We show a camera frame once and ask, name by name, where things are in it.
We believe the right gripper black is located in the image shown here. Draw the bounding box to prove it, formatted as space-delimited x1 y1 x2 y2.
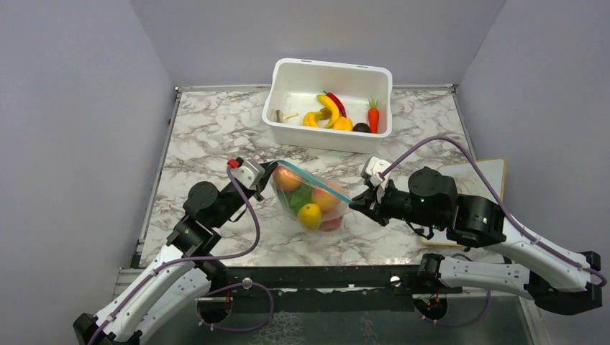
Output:
350 179 445 231

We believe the peach orange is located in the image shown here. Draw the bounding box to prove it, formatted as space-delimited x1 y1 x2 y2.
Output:
311 188 341 213

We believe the green lettuce head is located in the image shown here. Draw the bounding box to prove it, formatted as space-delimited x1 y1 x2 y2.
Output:
286 183 314 215

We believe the clear zip top bag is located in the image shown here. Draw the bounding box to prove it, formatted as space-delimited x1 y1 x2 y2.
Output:
271 160 350 232

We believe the yellow squash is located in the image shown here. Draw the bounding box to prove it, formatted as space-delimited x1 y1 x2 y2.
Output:
297 203 322 230

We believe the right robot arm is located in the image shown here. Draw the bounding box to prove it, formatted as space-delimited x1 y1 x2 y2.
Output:
350 167 603 316

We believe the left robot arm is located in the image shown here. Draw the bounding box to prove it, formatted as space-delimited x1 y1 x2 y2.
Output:
73 158 278 344

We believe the beige mushroom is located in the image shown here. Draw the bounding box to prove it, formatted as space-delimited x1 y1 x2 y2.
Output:
272 109 299 124

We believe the yellow pepper left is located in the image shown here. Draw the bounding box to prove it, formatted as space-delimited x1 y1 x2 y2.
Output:
302 108 332 127

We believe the yellow pepper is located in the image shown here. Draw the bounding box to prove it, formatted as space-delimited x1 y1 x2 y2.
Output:
332 116 353 132
302 108 332 127

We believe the yellow banana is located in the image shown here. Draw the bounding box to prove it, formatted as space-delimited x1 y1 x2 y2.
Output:
317 94 340 129

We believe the dark purple plum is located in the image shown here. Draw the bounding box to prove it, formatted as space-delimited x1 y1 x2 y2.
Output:
352 123 371 133

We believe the yellow pepper front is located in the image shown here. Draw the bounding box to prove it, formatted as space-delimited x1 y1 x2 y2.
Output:
332 116 353 132

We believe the white plastic bin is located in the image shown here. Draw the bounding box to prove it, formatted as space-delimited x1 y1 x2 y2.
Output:
262 58 393 154

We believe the red chili pepper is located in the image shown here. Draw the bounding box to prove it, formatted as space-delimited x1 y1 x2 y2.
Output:
324 91 347 117

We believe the orange carrot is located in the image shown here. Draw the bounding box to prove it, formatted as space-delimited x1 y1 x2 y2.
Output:
367 98 380 134

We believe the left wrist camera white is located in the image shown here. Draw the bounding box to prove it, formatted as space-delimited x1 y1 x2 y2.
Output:
227 158 265 191

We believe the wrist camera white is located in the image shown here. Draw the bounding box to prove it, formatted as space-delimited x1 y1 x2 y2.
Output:
227 158 265 191
361 156 391 203

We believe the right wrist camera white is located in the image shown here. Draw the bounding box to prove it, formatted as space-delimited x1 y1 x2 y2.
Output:
361 156 391 203

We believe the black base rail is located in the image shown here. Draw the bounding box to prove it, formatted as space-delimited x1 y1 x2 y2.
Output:
196 264 462 318

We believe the white board wooden frame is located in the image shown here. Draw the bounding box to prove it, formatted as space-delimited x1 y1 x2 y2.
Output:
420 157 507 247

